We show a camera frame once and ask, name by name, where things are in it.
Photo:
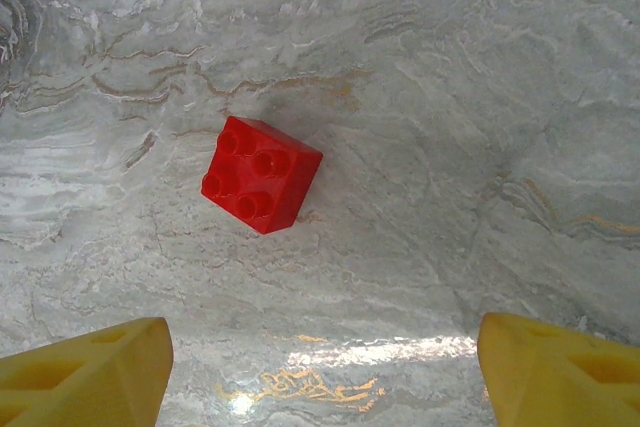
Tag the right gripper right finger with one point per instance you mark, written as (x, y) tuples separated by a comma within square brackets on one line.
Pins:
[(560, 377)]

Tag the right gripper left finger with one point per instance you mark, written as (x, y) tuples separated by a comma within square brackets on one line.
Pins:
[(85, 377)]

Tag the small square red lego brick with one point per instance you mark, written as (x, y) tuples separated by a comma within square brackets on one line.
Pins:
[(260, 177)]

